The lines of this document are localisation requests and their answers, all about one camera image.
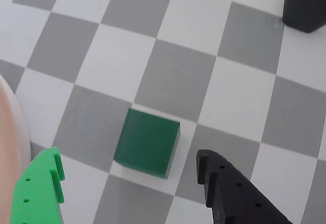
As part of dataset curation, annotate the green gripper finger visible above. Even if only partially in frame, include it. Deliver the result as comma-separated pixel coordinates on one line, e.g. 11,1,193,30
9,146,66,224

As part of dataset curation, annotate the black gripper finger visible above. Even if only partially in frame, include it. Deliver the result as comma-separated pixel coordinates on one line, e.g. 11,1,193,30
195,149,293,224

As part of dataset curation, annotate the dark green dice cube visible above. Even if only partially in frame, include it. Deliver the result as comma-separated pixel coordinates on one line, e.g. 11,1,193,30
113,108,181,180

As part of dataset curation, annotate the beige round plate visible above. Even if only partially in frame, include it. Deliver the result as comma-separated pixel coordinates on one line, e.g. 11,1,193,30
0,75,32,224

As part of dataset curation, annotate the grey white checkered mat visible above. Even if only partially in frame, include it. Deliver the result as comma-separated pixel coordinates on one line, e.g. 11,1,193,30
0,0,326,224

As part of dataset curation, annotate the black stand base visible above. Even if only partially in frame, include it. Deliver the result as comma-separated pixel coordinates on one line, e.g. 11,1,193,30
282,0,326,34

